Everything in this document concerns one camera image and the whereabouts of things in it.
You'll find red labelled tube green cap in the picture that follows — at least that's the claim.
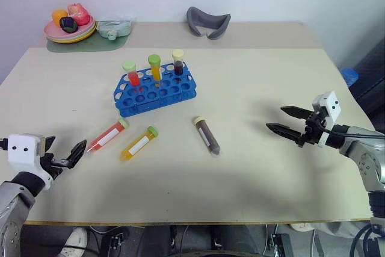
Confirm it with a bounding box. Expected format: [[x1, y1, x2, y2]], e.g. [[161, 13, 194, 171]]
[[87, 118, 131, 153]]

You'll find orange toy fruit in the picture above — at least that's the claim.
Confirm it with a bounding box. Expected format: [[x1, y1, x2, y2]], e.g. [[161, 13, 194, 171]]
[[51, 8, 69, 27]]

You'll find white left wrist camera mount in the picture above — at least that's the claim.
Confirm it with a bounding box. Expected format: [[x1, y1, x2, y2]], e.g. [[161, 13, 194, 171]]
[[7, 133, 54, 192]]

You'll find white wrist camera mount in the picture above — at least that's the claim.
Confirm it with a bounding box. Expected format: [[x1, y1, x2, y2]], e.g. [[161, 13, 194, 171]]
[[311, 90, 341, 149], [7, 133, 54, 192]]

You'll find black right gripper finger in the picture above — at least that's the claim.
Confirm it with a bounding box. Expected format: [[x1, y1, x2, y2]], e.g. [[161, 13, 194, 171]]
[[265, 122, 302, 143], [280, 105, 314, 120]]

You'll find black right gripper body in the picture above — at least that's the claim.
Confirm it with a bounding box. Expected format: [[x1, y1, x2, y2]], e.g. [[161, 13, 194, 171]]
[[295, 109, 328, 149]]

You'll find dark purple toy fruit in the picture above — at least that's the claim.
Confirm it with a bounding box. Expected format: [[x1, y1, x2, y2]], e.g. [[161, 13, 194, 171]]
[[58, 16, 79, 34]]

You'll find dark red tube yellow cap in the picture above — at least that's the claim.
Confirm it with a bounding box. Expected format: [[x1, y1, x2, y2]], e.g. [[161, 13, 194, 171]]
[[171, 49, 186, 76]]

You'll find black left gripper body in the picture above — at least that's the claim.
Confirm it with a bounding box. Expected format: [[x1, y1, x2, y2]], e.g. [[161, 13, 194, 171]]
[[38, 152, 66, 181]]

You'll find blue test tube rack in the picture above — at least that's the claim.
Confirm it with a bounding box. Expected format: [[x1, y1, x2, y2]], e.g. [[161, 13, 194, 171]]
[[113, 61, 198, 119]]

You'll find orange liquid tube green cap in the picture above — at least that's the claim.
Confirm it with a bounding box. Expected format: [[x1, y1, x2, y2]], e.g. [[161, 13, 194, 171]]
[[147, 54, 164, 83]]

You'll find orange labelled tube green cap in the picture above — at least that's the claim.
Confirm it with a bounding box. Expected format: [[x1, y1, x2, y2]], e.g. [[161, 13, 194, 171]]
[[119, 126, 159, 162]]

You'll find clear bag with green item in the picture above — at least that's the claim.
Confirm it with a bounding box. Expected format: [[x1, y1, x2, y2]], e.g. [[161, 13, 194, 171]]
[[96, 12, 137, 42]]

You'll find green table mat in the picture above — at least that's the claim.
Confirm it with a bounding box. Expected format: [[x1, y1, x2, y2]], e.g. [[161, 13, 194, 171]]
[[45, 28, 134, 54]]

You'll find black carbon-pattern case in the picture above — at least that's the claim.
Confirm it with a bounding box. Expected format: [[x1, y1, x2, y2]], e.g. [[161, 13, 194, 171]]
[[350, 39, 385, 126]]

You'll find black box under table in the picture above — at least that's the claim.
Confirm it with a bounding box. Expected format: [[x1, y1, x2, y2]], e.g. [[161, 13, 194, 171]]
[[269, 232, 295, 257]]

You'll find stack of coloured plates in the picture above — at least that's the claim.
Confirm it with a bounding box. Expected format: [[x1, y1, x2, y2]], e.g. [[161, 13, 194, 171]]
[[45, 22, 98, 45]]

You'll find brown tube beige cap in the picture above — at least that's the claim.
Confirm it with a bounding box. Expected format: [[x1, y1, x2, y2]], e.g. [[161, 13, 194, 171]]
[[192, 116, 221, 156]]

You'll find white shoe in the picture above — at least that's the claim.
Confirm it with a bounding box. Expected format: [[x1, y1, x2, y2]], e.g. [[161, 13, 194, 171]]
[[289, 221, 316, 234], [58, 227, 89, 257]]

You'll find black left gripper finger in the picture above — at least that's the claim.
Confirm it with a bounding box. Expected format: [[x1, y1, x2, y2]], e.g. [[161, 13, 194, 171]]
[[61, 139, 88, 170], [44, 135, 57, 153]]

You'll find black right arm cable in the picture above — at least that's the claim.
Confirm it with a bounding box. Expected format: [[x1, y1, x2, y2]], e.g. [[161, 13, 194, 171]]
[[319, 124, 385, 139]]

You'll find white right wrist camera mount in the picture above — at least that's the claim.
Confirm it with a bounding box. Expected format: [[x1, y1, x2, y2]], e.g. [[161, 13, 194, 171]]
[[311, 90, 341, 149]]

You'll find red toy apple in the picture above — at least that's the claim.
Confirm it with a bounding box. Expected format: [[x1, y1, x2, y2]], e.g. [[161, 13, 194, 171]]
[[67, 2, 92, 26]]

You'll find red liquid tube green cap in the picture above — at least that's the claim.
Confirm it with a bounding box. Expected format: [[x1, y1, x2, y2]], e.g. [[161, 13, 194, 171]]
[[121, 60, 141, 87]]

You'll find pink plate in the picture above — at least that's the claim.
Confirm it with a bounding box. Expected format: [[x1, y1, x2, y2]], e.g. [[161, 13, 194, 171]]
[[43, 17, 97, 39]]

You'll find blue bottle cap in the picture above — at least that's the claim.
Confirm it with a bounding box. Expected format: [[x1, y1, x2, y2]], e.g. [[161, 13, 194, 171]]
[[340, 67, 360, 88]]

